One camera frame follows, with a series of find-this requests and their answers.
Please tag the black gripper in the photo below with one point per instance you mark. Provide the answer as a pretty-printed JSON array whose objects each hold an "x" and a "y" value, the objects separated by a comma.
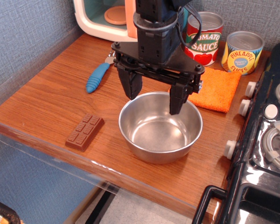
[{"x": 160, "y": 58}]

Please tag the brown chocolate bar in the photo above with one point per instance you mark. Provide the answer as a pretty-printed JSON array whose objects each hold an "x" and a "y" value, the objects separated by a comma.
[{"x": 85, "y": 132}]

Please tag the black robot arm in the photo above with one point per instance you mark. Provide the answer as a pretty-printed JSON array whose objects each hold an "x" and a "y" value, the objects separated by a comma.
[{"x": 158, "y": 52}]

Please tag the orange cloth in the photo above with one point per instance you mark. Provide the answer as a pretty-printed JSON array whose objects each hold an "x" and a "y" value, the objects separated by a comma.
[{"x": 217, "y": 91}]

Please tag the steel bowl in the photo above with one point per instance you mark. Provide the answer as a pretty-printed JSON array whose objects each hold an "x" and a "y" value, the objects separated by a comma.
[{"x": 153, "y": 134}]

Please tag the tomato sauce can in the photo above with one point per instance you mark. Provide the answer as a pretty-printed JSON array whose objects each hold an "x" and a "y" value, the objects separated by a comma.
[{"x": 205, "y": 49}]

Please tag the orange plate in microwave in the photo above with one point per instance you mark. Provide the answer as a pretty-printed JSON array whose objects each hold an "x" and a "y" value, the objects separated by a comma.
[{"x": 116, "y": 15}]

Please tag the toy microwave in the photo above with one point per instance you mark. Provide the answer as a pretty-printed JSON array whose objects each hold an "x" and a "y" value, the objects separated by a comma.
[{"x": 100, "y": 21}]

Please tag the white stove knob middle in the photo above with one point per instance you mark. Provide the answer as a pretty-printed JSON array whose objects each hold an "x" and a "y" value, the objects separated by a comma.
[{"x": 244, "y": 106}]

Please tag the white stove knob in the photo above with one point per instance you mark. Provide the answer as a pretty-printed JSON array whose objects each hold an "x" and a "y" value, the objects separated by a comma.
[
  {"x": 229, "y": 148},
  {"x": 250, "y": 89},
  {"x": 244, "y": 106}
]

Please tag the pineapple slices can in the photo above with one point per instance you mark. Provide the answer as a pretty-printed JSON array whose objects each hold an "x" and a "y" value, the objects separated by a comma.
[{"x": 242, "y": 52}]

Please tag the white stove knob lower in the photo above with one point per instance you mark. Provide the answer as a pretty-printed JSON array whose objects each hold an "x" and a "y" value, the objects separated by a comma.
[{"x": 229, "y": 148}]

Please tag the white stove knob upper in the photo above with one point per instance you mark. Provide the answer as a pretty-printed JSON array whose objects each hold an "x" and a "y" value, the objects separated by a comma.
[{"x": 250, "y": 89}]

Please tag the black toy stove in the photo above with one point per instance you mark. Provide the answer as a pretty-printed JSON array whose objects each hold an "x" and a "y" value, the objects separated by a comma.
[{"x": 253, "y": 189}]

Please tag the blue handled fork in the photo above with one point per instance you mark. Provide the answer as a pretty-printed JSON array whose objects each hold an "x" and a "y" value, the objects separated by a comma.
[{"x": 95, "y": 78}]

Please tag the black oven door handle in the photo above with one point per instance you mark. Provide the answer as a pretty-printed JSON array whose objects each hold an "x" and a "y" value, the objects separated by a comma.
[{"x": 210, "y": 192}]

